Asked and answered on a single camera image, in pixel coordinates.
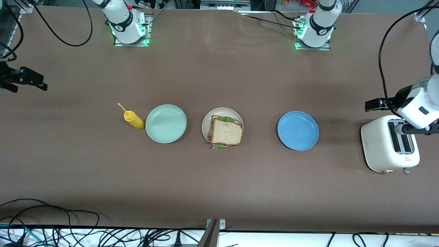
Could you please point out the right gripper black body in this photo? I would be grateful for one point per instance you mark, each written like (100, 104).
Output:
(7, 76)

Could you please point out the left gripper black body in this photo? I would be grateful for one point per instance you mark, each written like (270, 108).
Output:
(399, 96)

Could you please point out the yellow mustard squeeze bottle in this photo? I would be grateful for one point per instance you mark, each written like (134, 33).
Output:
(135, 120)

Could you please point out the green lettuce leaf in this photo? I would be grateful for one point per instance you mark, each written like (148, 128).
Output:
(225, 119)

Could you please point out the brown bread slice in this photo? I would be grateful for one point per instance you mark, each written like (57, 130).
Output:
(226, 133)
(215, 117)

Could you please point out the blue plate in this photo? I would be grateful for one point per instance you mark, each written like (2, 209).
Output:
(297, 130)

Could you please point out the mint green plate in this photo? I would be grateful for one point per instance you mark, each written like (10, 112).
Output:
(166, 124)

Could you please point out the beige plate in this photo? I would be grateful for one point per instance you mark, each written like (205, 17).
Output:
(205, 125)

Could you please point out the white two-slot toaster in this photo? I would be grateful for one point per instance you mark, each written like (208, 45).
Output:
(377, 147)

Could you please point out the black power plug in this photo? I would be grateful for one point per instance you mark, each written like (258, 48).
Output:
(178, 240)

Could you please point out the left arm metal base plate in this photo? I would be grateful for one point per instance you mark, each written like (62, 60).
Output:
(325, 48)

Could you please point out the aluminium frame profile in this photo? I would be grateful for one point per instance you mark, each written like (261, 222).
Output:
(423, 13)

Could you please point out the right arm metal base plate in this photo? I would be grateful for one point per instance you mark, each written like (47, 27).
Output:
(118, 43)

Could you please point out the metal table clamp bracket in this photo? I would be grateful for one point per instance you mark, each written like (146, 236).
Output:
(212, 233)

